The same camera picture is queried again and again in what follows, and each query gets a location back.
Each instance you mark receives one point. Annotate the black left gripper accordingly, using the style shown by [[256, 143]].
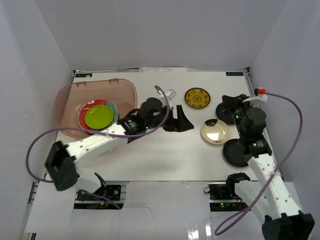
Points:
[[173, 121]]

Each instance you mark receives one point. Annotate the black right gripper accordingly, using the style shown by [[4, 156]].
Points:
[[231, 103]]

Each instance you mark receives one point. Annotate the yellow patterned plate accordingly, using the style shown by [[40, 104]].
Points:
[[197, 98]]

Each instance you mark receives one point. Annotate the cream and black plate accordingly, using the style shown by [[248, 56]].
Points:
[[215, 131]]

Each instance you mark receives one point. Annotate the lime green plate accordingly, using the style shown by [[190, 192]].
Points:
[[99, 117]]

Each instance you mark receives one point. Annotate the red plate with teal flower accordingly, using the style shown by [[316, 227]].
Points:
[[90, 104]]

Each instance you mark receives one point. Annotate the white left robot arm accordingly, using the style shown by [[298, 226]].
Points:
[[64, 161]]

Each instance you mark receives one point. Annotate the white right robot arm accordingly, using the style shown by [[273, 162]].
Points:
[[281, 218]]

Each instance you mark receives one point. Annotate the pink translucent plastic bin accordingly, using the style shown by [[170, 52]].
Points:
[[73, 97]]

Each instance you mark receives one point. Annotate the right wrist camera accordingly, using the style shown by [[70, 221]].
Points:
[[258, 97]]

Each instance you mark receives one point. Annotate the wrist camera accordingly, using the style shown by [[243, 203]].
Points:
[[258, 97], [169, 94]]

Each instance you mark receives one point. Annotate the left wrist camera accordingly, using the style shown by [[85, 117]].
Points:
[[169, 94]]

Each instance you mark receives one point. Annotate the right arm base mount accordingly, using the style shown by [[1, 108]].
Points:
[[221, 200]]

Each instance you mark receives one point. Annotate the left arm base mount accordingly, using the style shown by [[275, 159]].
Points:
[[110, 197]]

